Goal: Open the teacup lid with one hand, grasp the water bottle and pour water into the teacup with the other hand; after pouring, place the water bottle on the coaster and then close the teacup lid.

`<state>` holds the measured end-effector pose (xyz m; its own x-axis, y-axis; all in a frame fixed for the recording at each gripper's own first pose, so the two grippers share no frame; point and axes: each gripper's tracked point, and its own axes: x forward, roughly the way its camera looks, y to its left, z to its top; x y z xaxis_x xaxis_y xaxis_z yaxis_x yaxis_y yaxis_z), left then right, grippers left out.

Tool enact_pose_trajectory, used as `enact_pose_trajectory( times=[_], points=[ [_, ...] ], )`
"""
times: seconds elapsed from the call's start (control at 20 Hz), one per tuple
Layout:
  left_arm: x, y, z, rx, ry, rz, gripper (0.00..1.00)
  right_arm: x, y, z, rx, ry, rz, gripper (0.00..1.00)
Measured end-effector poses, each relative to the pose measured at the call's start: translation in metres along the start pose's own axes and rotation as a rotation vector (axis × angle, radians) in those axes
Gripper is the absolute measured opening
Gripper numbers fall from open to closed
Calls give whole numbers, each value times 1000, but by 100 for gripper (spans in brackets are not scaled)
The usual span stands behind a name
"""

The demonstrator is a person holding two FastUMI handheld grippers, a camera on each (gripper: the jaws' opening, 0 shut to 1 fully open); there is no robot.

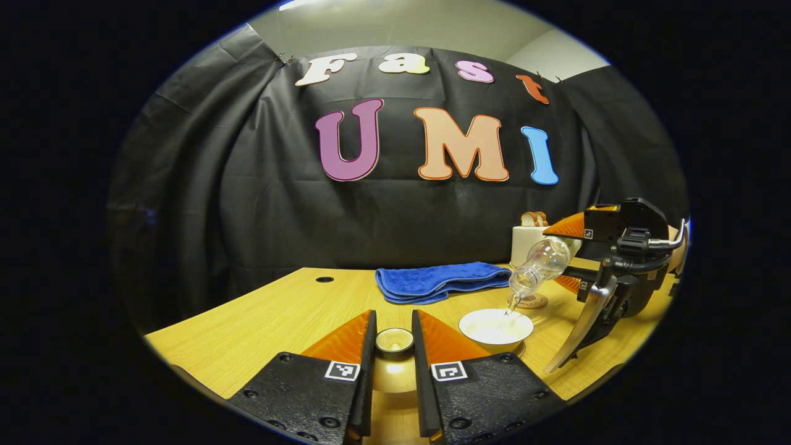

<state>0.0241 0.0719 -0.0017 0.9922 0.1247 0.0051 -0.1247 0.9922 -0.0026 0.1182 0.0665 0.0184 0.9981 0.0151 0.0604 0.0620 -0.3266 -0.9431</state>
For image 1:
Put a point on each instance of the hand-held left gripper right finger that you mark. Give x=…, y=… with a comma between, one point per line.
x=422, y=371

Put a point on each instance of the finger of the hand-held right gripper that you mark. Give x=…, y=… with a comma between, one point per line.
x=587, y=287
x=602, y=224

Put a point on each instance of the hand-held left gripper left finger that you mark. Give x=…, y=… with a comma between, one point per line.
x=366, y=371

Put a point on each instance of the cream teacup lid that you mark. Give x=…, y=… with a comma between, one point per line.
x=394, y=368

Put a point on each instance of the clear water bottle yellow label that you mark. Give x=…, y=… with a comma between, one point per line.
x=544, y=259

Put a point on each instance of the round cork coaster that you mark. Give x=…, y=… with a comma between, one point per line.
x=531, y=303

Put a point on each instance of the cream ceramic teacup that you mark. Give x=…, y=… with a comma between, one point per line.
x=494, y=326

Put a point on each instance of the toast slice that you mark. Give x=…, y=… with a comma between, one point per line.
x=528, y=219
x=542, y=218

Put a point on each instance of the white toaster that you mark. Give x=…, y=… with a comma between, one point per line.
x=524, y=244

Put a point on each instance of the folded blue towel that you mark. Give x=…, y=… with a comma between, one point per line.
x=439, y=281

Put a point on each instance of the black backdrop cloth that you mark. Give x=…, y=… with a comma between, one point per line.
x=309, y=204

